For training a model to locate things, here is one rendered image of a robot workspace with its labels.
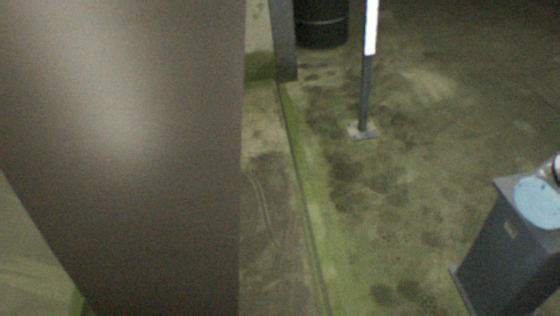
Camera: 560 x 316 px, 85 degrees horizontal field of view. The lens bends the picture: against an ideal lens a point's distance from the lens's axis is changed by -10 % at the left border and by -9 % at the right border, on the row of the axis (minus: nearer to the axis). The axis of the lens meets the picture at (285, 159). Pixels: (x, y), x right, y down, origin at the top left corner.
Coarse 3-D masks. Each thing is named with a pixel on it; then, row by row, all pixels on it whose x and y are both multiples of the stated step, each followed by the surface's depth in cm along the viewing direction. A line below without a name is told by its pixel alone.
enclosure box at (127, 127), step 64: (0, 0) 30; (64, 0) 32; (128, 0) 33; (192, 0) 34; (0, 64) 35; (64, 64) 36; (128, 64) 38; (192, 64) 39; (0, 128) 40; (64, 128) 42; (128, 128) 43; (192, 128) 45; (64, 192) 49; (128, 192) 51; (192, 192) 53; (64, 256) 59; (128, 256) 62; (192, 256) 65
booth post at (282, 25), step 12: (276, 0) 242; (288, 0) 244; (276, 12) 249; (288, 12) 250; (276, 24) 255; (288, 24) 256; (276, 36) 262; (288, 36) 263; (276, 48) 269; (288, 48) 270; (276, 60) 276; (288, 60) 277; (288, 72) 285
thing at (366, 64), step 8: (368, 56) 194; (368, 64) 197; (360, 72) 206; (368, 72) 201; (368, 80) 205; (360, 88) 213; (368, 88) 209; (360, 96) 216; (368, 96) 213; (360, 104) 219; (360, 112) 222; (360, 120) 226; (360, 128) 231
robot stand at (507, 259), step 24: (504, 192) 107; (504, 216) 110; (480, 240) 126; (504, 240) 111; (528, 240) 99; (552, 240) 92; (480, 264) 128; (504, 264) 113; (528, 264) 101; (552, 264) 99; (456, 288) 148; (480, 288) 130; (504, 288) 115; (528, 288) 111; (552, 288) 116; (480, 312) 132; (504, 312) 126; (528, 312) 132
